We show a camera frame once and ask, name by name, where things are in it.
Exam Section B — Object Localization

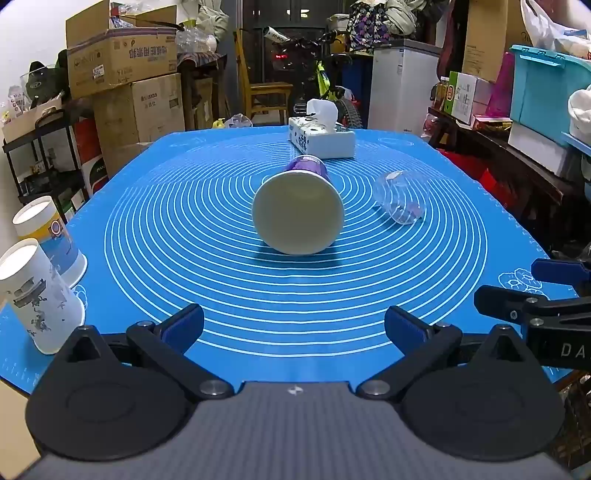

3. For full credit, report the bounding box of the purple floral cloth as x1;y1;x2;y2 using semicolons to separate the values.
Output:
346;2;392;52

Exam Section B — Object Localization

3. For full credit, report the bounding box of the white tissue box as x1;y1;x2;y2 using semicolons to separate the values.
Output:
288;99;356;160

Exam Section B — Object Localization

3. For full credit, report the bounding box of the open cardboard box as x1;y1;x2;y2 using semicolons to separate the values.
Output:
65;0;180;100

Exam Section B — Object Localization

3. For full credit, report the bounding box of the clear plastic cup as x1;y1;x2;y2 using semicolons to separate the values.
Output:
372;170;426;226

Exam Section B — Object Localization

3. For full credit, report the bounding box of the white chest freezer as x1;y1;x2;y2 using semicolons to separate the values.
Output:
368;39;442;137

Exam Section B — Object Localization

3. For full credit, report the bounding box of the grey print paper cup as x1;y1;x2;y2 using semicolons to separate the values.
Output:
0;238;86;355

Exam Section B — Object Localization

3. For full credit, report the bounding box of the teal plastic storage bin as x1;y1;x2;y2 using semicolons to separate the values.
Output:
509;45;591;137

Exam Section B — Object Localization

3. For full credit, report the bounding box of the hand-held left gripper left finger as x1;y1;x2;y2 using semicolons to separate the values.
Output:
56;303;235;400

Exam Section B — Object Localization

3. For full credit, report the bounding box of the tall cardboard box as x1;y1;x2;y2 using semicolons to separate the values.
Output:
461;0;533;84

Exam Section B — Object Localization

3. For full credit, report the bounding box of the dark wooden side table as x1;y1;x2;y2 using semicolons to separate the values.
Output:
427;106;591;252

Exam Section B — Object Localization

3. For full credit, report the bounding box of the white plastic bag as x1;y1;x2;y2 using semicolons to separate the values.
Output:
520;0;591;57

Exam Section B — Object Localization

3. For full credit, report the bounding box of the black bicycle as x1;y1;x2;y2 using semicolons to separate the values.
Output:
262;26;366;130

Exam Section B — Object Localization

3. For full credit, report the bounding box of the large cardboard box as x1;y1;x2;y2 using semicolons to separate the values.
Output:
92;73;187;149

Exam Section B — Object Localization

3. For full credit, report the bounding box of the white flat box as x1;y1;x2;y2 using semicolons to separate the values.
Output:
507;122;574;179

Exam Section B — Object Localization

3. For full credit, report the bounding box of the blue print paper cup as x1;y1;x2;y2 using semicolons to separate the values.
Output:
12;196;88;288

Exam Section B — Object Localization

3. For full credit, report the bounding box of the pink plastic bag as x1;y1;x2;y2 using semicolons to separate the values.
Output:
486;51;516;119

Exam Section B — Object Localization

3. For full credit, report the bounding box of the purple paper cup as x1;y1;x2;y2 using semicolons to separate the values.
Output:
252;155;343;256

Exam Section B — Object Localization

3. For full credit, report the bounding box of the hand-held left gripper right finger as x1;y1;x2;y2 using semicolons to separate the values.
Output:
356;305;530;400

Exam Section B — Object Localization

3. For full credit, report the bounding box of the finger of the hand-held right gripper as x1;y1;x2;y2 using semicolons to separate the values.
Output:
474;285;591;329
530;258;591;297

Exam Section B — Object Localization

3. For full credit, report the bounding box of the green and white carton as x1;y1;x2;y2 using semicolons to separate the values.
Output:
443;71;493;126

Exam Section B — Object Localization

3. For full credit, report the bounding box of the black metal shelf rack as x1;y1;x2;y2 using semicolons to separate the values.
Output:
2;108;92;219

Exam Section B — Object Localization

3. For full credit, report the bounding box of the wooden chair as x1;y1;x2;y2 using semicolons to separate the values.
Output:
235;30;295;127

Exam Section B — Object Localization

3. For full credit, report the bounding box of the blue ringed silicone mat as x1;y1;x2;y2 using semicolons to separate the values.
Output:
0;124;581;396

